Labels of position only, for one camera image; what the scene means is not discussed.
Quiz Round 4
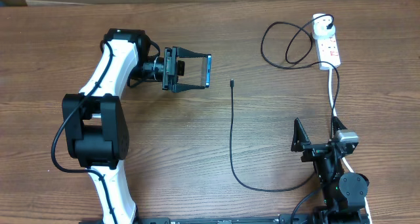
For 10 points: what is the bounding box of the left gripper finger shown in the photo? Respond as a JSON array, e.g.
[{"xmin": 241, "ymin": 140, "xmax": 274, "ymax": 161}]
[
  {"xmin": 171, "ymin": 83, "xmax": 205, "ymax": 93},
  {"xmin": 177, "ymin": 47, "xmax": 210, "ymax": 58}
]

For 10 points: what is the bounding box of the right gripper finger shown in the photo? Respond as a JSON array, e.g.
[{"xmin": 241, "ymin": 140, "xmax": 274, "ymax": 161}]
[
  {"xmin": 291, "ymin": 118, "xmax": 310, "ymax": 152},
  {"xmin": 331, "ymin": 116, "xmax": 347, "ymax": 135}
]

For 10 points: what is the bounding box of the blue Galaxy S24 smartphone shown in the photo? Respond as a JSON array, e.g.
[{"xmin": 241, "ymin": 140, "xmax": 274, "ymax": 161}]
[{"xmin": 201, "ymin": 54, "xmax": 212, "ymax": 87}]

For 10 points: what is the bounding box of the black USB charging cable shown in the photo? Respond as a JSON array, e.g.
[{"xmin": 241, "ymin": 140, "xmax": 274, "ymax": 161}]
[{"xmin": 228, "ymin": 14, "xmax": 341, "ymax": 193}]

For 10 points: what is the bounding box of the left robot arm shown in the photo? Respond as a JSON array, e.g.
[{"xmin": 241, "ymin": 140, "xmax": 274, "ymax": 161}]
[{"xmin": 51, "ymin": 28, "xmax": 212, "ymax": 223}]

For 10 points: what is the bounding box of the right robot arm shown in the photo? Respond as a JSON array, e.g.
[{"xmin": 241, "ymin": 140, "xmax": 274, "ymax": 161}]
[{"xmin": 290, "ymin": 116, "xmax": 371, "ymax": 223}]

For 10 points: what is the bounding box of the white charger plug adapter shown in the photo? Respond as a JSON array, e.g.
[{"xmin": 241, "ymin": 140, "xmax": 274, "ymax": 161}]
[{"xmin": 312, "ymin": 16, "xmax": 336, "ymax": 40}]

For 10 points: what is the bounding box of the white power strip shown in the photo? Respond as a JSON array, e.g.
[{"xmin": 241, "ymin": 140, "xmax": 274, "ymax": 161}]
[{"xmin": 312, "ymin": 13, "xmax": 341, "ymax": 70}]

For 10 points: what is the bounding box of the white power strip cord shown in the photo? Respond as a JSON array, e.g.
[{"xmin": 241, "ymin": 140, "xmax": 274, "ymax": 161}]
[{"xmin": 327, "ymin": 68, "xmax": 373, "ymax": 224}]

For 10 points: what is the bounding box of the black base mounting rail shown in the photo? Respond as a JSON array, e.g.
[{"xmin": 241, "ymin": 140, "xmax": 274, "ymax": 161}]
[{"xmin": 79, "ymin": 213, "xmax": 371, "ymax": 224}]

